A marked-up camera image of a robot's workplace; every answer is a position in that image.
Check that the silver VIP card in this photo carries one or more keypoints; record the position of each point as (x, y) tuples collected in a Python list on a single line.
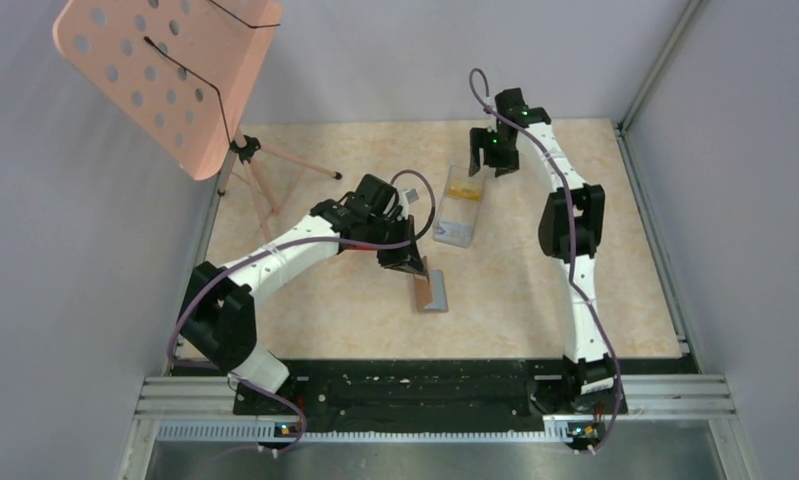
[(451, 231)]

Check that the brown leather card holder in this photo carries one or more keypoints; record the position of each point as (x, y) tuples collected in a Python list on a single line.
[(429, 293)]

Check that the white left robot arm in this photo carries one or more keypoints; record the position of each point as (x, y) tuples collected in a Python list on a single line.
[(218, 315)]

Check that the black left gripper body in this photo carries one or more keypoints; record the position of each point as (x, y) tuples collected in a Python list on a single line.
[(396, 229)]

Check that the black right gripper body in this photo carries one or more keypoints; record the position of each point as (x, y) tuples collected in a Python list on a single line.
[(490, 150)]

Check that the clear acrylic card box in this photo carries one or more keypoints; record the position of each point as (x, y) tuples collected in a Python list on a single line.
[(455, 210)]

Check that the gold VIP card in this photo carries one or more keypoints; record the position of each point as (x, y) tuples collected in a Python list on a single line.
[(464, 190)]

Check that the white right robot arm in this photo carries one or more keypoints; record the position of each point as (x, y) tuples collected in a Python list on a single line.
[(569, 233)]

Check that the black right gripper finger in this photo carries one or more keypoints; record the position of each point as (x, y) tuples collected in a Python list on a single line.
[(506, 159), (477, 138)]

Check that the pink perforated music stand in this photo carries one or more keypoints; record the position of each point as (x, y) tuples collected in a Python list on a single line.
[(183, 71)]

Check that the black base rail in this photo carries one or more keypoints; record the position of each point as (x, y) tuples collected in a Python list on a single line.
[(423, 396)]

